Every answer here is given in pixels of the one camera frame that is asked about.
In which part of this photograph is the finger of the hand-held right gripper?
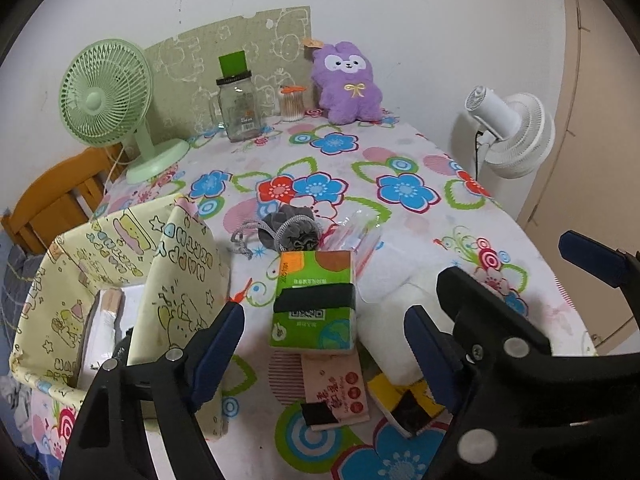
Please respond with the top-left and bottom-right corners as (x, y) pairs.
(558, 230), (640, 311)
(436, 265), (552, 361)

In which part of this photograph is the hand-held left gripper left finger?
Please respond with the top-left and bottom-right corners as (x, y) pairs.
(59, 302), (246, 480)

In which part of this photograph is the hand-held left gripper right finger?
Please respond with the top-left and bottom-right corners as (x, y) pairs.
(404, 304), (506, 480)

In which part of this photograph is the white tissue packet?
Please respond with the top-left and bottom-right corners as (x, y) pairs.
(357, 245), (461, 386)

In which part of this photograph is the yellow tissue pack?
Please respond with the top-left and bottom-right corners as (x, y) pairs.
(367, 372), (449, 439)

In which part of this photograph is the yellow cartoon gift bag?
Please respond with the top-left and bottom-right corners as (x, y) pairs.
(10, 195), (232, 441)

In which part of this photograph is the pink tissue pack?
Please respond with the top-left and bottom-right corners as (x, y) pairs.
(300, 355), (371, 432)

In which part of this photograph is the green tissue pack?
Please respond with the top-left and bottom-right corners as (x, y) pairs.
(269, 250), (359, 359)

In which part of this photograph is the clear red-striped plastic bag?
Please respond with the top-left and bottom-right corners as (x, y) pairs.
(320, 207), (387, 281)

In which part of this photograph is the white box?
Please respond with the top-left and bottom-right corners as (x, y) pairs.
(77, 285), (147, 391)

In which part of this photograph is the wooden block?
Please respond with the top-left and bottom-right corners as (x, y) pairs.
(97, 290), (124, 319)

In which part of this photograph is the white desk fan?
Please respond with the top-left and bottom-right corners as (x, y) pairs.
(464, 85), (557, 180)

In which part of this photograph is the floral tablecloth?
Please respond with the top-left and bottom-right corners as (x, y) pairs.
(30, 109), (601, 480)

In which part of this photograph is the blue plaid cloth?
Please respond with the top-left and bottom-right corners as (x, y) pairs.
(0, 240), (47, 378)

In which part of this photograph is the wooden chair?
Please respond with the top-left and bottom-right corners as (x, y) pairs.
(0, 146), (126, 257)

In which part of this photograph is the glass jar with black lid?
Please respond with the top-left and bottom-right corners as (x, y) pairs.
(209, 75), (265, 143)

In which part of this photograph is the cotton swab container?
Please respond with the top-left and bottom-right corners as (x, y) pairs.
(279, 85), (306, 122)

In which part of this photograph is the purple plush toy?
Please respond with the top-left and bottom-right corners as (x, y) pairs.
(310, 42), (385, 125)

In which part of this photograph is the green desk fan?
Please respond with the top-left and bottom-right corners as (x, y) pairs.
(59, 37), (191, 185)

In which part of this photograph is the green card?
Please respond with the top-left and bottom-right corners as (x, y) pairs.
(218, 50), (249, 80)

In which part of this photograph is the green patterned board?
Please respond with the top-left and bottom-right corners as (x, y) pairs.
(144, 6), (312, 142)

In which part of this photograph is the grey drawstring pouch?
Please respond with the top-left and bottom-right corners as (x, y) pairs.
(230, 204), (323, 260)

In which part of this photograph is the green fan cable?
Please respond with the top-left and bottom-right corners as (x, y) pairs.
(104, 144), (126, 197)

